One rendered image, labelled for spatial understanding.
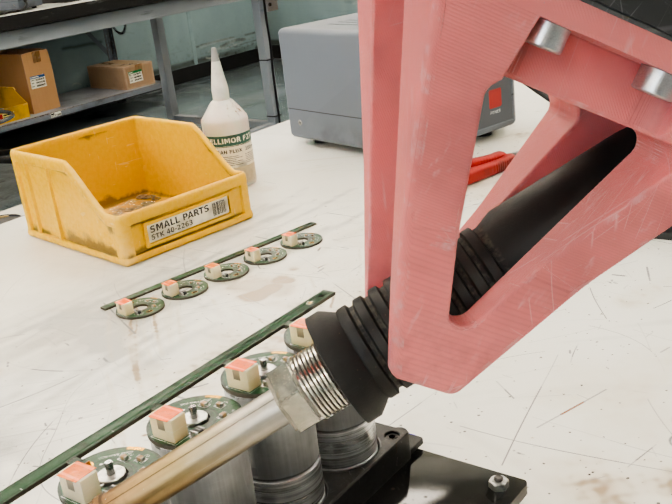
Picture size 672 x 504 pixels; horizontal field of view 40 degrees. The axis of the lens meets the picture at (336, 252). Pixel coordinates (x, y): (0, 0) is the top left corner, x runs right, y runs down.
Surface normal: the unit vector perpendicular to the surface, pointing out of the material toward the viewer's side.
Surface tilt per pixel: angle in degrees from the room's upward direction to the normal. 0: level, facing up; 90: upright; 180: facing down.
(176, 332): 0
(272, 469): 90
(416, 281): 98
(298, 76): 90
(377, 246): 87
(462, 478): 0
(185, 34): 90
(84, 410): 0
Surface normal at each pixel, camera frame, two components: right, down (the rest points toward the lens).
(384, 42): 0.18, 0.27
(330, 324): 0.14, -0.83
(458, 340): 0.09, 0.47
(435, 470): -0.11, -0.93
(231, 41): 0.78, 0.14
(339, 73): -0.76, 0.30
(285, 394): -0.36, -0.52
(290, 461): 0.44, 0.27
